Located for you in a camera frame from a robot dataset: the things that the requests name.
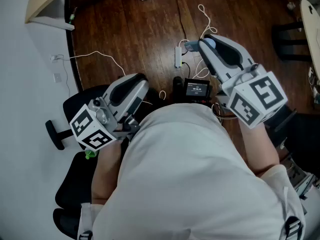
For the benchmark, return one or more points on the person's right forearm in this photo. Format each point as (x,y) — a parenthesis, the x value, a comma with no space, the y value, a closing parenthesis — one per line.
(260,149)

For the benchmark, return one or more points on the white power strip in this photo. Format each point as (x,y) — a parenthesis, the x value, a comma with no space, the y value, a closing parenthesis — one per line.
(178,56)

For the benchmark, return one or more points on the white round table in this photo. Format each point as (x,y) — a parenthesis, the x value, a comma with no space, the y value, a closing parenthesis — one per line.
(312,29)

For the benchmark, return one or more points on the person's white shirt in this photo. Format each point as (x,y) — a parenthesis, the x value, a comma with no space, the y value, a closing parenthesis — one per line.
(187,171)

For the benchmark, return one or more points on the small blue object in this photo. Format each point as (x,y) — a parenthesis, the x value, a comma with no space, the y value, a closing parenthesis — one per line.
(191,46)

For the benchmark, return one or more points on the black bag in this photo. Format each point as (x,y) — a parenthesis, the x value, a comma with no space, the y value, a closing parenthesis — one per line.
(305,139)

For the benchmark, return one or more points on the white wall switch plate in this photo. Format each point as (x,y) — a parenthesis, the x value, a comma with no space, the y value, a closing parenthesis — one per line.
(57,77)

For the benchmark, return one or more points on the grey equipment case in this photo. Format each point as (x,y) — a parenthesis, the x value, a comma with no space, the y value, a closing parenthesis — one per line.
(300,176)

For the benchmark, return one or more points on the black office chair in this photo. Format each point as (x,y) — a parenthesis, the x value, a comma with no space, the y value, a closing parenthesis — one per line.
(75,179)

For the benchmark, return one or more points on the black chest screen device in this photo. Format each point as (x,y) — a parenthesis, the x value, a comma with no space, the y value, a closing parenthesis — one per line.
(197,89)

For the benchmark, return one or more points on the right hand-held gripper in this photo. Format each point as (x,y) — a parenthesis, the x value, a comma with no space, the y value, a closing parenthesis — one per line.
(252,101)

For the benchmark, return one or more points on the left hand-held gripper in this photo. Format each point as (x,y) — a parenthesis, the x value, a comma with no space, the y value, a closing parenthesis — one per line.
(85,126)

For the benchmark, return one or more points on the person's left forearm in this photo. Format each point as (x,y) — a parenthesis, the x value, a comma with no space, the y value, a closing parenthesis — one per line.
(105,171)

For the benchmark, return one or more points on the white wall socket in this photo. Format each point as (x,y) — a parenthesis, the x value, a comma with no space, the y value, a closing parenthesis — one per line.
(53,58)

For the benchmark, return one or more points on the black stool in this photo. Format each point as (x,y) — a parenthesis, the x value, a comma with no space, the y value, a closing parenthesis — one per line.
(287,34)

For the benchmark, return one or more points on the person's black shoe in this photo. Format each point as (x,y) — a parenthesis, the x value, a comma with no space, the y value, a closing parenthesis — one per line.
(178,86)

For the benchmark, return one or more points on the small green glass bottle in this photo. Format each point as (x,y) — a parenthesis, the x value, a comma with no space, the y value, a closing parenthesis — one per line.
(72,16)

